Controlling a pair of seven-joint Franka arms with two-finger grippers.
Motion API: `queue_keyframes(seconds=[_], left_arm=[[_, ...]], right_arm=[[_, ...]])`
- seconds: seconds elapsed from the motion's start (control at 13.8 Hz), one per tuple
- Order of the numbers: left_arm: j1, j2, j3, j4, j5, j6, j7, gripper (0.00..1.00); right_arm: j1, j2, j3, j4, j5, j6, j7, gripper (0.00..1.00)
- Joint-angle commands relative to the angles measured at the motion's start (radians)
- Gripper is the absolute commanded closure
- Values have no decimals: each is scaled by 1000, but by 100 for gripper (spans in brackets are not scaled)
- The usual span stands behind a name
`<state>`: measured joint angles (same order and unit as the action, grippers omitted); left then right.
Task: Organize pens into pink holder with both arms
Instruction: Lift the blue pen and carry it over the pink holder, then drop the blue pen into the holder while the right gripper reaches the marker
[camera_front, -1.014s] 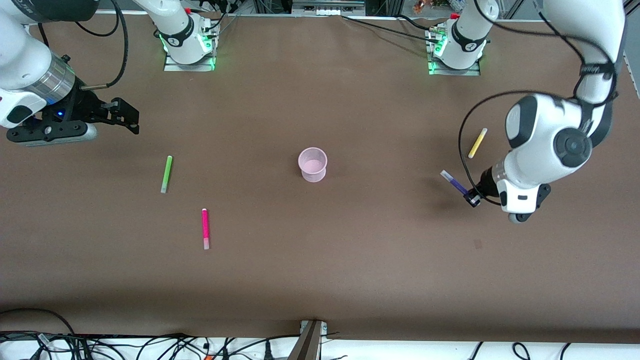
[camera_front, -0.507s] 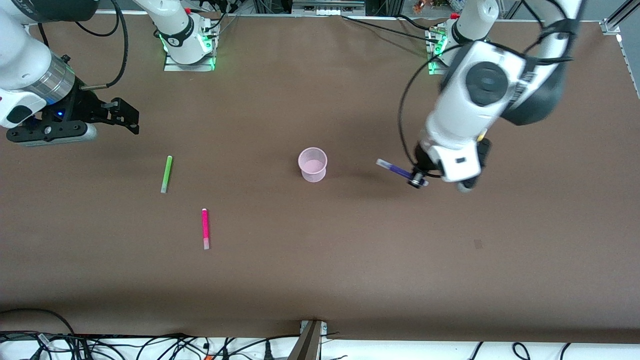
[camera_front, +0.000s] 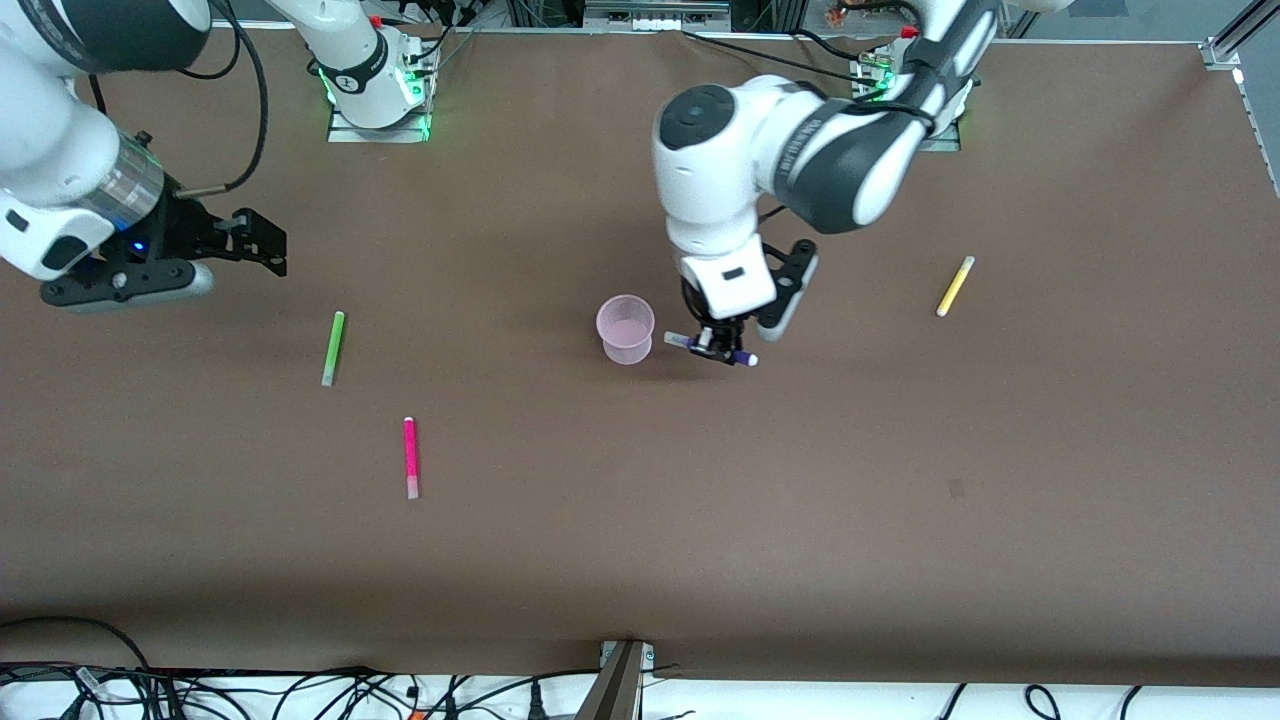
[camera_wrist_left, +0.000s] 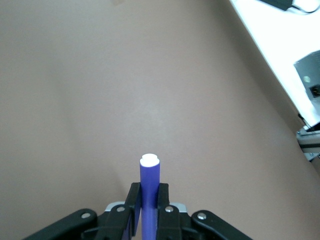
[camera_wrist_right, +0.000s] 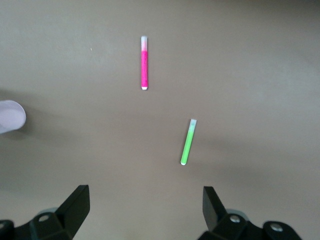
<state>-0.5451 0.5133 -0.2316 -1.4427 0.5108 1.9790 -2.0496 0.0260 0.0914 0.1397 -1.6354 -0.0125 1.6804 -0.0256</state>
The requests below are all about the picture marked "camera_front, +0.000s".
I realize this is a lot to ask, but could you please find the purple marker pen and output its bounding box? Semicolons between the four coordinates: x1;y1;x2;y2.
664;332;759;368

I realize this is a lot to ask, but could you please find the pink translucent cup holder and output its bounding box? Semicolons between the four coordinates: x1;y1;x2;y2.
596;295;657;366

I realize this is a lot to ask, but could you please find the green marker pen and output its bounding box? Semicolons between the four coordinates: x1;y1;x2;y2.
321;311;346;388

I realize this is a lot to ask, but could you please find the yellow marker pen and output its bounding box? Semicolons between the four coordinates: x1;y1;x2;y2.
935;256;976;319

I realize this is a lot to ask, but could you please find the aluminium diagonal strut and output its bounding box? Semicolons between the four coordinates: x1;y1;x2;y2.
1215;0;1280;61

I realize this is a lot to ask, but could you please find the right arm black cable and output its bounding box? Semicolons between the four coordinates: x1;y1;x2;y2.
175;0;270;197

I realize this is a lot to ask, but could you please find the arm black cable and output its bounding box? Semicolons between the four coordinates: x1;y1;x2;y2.
755;25;986;226
175;0;270;197

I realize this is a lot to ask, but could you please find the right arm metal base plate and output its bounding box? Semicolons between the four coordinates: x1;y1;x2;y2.
327;45;434;144

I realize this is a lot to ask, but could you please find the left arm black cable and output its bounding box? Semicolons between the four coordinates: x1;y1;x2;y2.
755;25;986;226

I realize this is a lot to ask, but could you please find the long black table cable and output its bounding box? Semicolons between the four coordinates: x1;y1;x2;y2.
683;30;881;86

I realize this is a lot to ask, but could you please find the aluminium frame box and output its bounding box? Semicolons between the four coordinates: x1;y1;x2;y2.
583;0;733;32

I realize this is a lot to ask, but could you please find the aluminium profile post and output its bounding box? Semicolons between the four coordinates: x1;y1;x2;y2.
575;640;656;720

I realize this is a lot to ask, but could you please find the black looped floor cable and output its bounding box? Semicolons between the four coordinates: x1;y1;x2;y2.
0;617;156;691

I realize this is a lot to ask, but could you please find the black cable along table edge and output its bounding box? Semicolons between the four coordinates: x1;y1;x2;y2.
0;662;376;683

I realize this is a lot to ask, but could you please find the aluminium table edge rail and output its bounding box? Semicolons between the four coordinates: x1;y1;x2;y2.
1235;70;1280;198

